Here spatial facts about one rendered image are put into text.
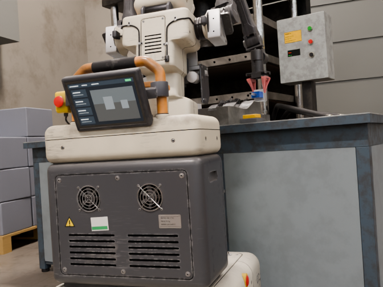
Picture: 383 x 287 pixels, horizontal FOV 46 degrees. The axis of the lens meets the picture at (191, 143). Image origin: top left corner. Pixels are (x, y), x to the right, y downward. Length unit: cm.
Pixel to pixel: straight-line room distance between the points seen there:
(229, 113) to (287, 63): 92
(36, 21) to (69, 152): 441
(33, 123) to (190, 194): 282
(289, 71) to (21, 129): 223
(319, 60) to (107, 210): 181
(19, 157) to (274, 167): 238
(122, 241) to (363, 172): 97
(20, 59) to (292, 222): 411
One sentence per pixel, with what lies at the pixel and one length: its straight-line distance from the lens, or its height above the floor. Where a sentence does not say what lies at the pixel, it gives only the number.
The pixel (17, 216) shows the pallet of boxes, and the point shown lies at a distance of 379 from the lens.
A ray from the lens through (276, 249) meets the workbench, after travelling 203.
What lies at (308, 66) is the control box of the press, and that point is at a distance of 287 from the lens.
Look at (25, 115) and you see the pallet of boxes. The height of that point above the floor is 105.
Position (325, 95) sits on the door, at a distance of 550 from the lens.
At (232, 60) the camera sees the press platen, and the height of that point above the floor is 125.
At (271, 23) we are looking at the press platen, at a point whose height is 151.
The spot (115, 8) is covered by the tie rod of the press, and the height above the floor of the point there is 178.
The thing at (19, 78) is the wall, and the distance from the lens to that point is 539.
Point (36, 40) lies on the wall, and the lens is 574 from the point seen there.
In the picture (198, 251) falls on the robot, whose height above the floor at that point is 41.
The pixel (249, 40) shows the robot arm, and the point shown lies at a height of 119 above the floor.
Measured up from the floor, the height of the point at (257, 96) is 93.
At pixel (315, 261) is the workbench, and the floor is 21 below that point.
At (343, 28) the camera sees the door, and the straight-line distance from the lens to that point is 561.
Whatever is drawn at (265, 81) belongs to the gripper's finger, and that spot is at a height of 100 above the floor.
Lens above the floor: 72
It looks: level
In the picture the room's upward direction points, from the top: 4 degrees counter-clockwise
